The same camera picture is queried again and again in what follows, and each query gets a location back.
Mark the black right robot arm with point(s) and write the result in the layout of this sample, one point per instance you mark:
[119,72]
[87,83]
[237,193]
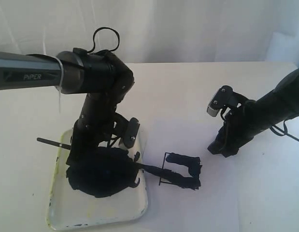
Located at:
[279,105]

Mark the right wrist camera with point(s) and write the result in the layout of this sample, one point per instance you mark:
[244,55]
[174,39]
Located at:
[219,100]

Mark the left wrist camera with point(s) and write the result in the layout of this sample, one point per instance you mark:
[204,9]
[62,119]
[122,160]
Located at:
[128,138]

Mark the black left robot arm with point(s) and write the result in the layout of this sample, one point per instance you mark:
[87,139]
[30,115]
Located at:
[101,76]

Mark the white paper with square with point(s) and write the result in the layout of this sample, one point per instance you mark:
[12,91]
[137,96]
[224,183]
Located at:
[211,208]

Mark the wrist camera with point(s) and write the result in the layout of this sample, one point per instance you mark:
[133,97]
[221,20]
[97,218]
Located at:
[128,138]
[219,100]

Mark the white paint tray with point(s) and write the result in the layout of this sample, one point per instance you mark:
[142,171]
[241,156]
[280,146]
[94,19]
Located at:
[72,209]

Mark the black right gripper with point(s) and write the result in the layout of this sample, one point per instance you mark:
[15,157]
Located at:
[238,128]

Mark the white zip tie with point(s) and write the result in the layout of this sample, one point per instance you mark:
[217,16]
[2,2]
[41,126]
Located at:
[59,86]

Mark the white backdrop curtain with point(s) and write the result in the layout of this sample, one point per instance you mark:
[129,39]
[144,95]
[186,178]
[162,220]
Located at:
[155,30]

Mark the black paintbrush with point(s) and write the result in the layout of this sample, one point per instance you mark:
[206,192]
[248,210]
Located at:
[169,175]

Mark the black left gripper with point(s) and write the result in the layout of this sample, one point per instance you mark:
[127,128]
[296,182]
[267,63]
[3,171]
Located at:
[90,132]

